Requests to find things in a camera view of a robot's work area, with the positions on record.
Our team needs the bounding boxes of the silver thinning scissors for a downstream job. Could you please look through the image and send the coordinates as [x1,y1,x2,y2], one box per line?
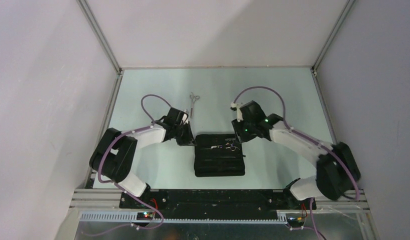
[209,138,240,152]

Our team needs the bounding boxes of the silver hair scissors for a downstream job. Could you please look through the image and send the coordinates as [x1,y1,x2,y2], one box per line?
[189,92,201,119]

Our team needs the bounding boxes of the black zippered tool case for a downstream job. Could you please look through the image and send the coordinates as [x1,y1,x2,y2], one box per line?
[193,133,246,178]

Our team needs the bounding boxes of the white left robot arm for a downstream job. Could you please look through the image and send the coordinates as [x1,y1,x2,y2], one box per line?
[89,107,196,208]

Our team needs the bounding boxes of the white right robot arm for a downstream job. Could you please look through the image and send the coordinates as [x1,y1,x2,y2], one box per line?
[230,101,361,209]

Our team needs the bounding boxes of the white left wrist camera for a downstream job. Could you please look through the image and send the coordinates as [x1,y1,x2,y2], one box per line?
[181,109,190,125]

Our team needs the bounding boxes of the aluminium frame rail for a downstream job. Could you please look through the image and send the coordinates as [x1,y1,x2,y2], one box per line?
[81,68,124,189]

